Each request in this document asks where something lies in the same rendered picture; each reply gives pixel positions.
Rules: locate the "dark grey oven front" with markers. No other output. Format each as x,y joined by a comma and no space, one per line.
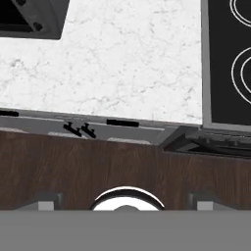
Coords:
209,145

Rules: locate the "grey drawer front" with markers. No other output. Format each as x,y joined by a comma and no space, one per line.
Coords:
32,124
130,134

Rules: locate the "round white and black object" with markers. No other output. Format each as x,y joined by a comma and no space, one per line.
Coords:
126,196

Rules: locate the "black hob with grey frame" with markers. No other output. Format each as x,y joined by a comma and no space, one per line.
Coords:
225,65

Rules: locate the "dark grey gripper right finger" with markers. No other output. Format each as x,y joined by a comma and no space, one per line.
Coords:
200,198

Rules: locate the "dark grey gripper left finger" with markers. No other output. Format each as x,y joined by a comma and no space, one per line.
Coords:
49,199

